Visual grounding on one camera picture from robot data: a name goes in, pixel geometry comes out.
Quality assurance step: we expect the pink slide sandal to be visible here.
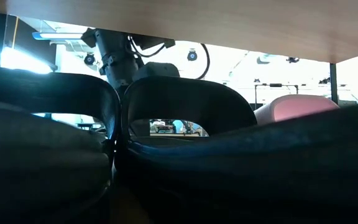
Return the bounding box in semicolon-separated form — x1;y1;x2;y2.
253;94;341;126

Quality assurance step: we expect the black slide sandal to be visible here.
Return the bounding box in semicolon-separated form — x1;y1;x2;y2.
0;67;121;224
114;75;358;224

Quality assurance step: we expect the wooden shelf with black legs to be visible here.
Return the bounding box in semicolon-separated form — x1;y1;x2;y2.
0;0;358;105

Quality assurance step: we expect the long ceiling light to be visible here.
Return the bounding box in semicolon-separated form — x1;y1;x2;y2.
32;30;83;40

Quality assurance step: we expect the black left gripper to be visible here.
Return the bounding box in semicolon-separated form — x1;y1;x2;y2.
134;62;181;79

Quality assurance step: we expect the black metal rig frame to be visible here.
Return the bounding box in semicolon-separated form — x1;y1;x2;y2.
254;82;300;110

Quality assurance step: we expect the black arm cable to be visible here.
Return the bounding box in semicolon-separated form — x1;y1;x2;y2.
128;35;211;80

